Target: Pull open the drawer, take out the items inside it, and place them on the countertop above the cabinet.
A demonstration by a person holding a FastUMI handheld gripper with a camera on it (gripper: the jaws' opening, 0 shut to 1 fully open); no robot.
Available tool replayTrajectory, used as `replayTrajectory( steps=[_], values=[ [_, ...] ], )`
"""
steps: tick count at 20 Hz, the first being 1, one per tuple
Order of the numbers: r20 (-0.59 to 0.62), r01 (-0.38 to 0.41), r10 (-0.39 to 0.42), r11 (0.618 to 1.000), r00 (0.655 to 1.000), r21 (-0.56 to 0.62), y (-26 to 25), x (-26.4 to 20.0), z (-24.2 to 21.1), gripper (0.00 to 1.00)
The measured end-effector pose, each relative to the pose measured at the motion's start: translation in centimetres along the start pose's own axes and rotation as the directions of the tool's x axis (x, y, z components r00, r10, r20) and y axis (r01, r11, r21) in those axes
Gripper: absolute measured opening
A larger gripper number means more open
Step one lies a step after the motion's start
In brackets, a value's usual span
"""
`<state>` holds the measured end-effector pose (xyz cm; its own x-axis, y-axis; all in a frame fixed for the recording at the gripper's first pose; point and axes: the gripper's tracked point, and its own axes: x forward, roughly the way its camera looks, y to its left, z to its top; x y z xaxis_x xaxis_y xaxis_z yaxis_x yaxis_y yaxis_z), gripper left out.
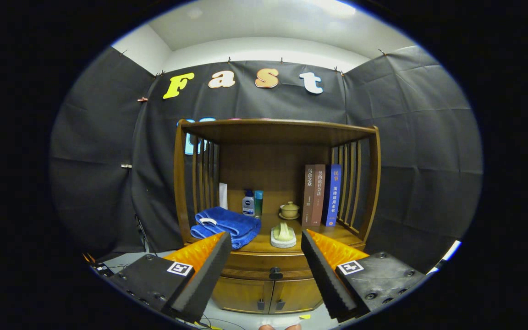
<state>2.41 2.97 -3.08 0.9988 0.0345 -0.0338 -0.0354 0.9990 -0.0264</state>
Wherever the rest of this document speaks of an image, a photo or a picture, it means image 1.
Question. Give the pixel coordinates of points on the wooden cabinet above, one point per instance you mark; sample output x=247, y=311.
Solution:
x=268, y=169

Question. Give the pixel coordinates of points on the blue folded towel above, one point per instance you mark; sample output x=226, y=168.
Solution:
x=232, y=224

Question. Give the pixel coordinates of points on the wooden countertop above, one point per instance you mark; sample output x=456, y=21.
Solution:
x=264, y=243

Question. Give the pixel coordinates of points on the white bottle with blue cap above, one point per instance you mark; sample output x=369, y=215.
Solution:
x=248, y=206

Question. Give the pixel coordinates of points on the white tube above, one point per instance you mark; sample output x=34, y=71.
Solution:
x=223, y=196

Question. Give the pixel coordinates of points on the reddish brown book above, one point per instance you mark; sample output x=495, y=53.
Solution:
x=319, y=195

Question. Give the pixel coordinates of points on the cream object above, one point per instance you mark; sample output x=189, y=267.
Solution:
x=283, y=236

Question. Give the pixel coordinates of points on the teal bottle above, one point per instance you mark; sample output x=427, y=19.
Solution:
x=258, y=204

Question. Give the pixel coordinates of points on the dark brown book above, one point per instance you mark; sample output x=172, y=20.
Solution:
x=308, y=195

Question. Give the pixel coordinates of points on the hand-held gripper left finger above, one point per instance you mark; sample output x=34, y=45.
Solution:
x=206, y=275

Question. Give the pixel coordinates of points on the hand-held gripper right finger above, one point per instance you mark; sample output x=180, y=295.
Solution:
x=323, y=275

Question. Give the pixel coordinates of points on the white panel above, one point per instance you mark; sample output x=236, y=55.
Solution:
x=445, y=256

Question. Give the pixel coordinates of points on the wooden drawer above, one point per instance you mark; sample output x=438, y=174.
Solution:
x=255, y=263

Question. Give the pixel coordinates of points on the black backdrop cloth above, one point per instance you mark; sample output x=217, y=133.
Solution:
x=406, y=137

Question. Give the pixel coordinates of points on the blue book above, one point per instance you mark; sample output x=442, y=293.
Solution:
x=332, y=195

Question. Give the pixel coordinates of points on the beige lidded cup with saucer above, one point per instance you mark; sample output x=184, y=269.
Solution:
x=289, y=211

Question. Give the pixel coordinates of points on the wooden cabinet door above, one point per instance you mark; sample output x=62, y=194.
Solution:
x=297, y=295
x=241, y=295

